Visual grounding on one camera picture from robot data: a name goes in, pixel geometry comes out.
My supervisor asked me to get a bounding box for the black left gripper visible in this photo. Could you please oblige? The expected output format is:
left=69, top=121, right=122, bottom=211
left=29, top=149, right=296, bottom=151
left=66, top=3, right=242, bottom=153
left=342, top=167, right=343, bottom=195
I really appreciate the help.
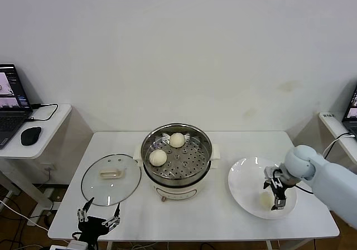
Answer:
left=76, top=196, right=122, bottom=241

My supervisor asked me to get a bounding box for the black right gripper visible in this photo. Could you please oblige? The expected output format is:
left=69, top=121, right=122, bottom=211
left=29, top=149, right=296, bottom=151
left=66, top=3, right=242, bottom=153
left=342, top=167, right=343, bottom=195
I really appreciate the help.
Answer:
left=262, top=176, right=291, bottom=211

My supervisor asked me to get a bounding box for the white steamed baozi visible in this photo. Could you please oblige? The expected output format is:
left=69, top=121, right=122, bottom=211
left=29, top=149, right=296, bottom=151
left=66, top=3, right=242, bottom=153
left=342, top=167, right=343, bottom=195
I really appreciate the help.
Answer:
left=258, top=191, right=276, bottom=209
left=169, top=132, right=186, bottom=148
left=149, top=149, right=168, bottom=167

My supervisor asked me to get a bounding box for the round glass pot lid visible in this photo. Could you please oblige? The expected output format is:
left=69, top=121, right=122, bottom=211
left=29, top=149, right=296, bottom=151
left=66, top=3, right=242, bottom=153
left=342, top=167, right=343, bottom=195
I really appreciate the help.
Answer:
left=81, top=153, right=142, bottom=206

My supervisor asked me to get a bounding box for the perforated steel steamer basket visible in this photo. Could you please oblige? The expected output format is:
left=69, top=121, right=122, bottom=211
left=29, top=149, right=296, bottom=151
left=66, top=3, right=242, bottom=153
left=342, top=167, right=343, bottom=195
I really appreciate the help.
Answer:
left=133, top=123, right=221, bottom=180

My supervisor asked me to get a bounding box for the white round plate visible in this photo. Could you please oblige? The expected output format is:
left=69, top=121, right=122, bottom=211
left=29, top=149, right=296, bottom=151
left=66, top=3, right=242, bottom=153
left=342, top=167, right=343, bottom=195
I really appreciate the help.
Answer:
left=228, top=157, right=298, bottom=220

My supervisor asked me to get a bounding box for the cream electric cooking pot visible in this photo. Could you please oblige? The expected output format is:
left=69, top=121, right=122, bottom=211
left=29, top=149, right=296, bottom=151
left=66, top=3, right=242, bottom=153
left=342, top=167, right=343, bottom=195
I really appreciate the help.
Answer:
left=143, top=160, right=213, bottom=203

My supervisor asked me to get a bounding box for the black computer mouse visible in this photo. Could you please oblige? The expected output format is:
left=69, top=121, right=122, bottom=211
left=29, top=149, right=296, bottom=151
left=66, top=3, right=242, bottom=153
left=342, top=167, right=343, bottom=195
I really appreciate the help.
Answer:
left=20, top=126, right=42, bottom=146

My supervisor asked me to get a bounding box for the black open laptop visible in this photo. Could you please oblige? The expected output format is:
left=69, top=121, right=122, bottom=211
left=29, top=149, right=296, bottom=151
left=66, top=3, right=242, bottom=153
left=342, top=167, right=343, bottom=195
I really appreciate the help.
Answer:
left=0, top=63, right=34, bottom=150
left=341, top=83, right=357, bottom=139

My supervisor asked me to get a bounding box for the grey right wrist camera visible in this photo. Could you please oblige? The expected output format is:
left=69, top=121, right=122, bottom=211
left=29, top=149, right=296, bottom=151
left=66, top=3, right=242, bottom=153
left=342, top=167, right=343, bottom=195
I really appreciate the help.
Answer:
left=263, top=165, right=283, bottom=181

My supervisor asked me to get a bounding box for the white floor cable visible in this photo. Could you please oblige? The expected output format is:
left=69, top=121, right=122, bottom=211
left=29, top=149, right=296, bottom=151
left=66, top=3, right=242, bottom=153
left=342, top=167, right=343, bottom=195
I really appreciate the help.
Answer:
left=0, top=199, right=49, bottom=232

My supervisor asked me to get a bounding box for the black laptop cable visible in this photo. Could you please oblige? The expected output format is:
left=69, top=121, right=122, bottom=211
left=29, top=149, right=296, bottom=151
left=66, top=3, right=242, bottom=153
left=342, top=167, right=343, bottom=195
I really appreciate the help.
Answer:
left=27, top=103, right=59, bottom=122

